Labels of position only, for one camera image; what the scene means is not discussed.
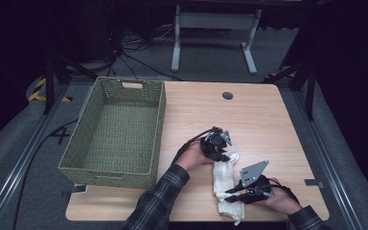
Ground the person's left hand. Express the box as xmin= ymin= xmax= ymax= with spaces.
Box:
xmin=174 ymin=140 xmax=216 ymax=172

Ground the person's right hand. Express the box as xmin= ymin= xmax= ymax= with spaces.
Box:
xmin=262 ymin=177 xmax=303 ymax=216

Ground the white metal desk frame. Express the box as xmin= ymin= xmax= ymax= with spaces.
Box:
xmin=170 ymin=4 xmax=264 ymax=76

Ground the white cloth with bear print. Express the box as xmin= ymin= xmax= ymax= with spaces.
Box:
xmin=212 ymin=149 xmax=247 ymax=226

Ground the black tripod stand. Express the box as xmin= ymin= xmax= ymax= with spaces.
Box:
xmin=42 ymin=53 xmax=99 ymax=116
xmin=263 ymin=59 xmax=318 ymax=122

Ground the grey metal floor rail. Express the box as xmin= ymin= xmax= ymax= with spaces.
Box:
xmin=0 ymin=83 xmax=72 ymax=230
xmin=290 ymin=90 xmax=368 ymax=230

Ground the tangle of black floor cables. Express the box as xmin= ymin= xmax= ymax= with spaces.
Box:
xmin=107 ymin=23 xmax=184 ymax=82

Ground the long black floor cable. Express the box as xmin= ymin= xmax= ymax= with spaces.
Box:
xmin=11 ymin=118 xmax=80 ymax=230

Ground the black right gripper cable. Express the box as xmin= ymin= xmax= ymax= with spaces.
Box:
xmin=267 ymin=177 xmax=301 ymax=205

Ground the green woven basket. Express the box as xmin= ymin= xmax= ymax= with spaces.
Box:
xmin=57 ymin=76 xmax=168 ymax=190

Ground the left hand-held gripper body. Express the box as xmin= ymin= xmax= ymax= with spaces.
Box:
xmin=200 ymin=126 xmax=233 ymax=161

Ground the yellow black floor tape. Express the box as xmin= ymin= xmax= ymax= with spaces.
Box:
xmin=27 ymin=77 xmax=74 ymax=104

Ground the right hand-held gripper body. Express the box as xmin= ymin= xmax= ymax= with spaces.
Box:
xmin=235 ymin=159 xmax=276 ymax=204

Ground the grey table edge bracket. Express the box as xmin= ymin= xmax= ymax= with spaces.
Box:
xmin=304 ymin=178 xmax=326 ymax=189

